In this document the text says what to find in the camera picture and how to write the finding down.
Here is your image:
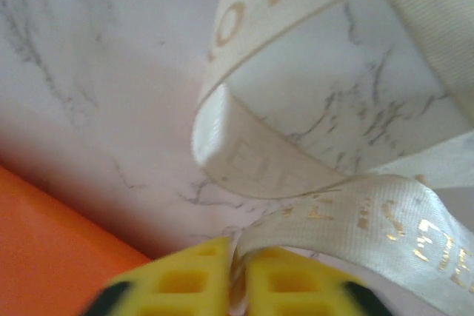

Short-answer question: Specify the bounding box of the cream ribbon with gold print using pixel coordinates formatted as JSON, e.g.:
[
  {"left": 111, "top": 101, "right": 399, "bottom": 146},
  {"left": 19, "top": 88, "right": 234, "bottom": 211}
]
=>
[{"left": 188, "top": 0, "right": 474, "bottom": 316}]

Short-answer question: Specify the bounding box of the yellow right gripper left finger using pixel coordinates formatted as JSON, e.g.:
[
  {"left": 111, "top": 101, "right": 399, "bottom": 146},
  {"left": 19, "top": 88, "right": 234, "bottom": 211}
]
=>
[{"left": 87, "top": 235, "right": 233, "bottom": 316}]

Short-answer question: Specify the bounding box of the orange wrapping paper sheet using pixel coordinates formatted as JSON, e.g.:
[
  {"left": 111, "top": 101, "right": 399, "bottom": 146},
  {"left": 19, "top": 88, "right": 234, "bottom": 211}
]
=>
[{"left": 0, "top": 165, "right": 153, "bottom": 316}]

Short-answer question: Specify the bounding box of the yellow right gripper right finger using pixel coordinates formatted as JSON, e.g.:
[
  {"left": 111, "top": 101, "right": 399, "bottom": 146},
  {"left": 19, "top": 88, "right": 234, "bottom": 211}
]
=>
[{"left": 235, "top": 247, "right": 387, "bottom": 316}]

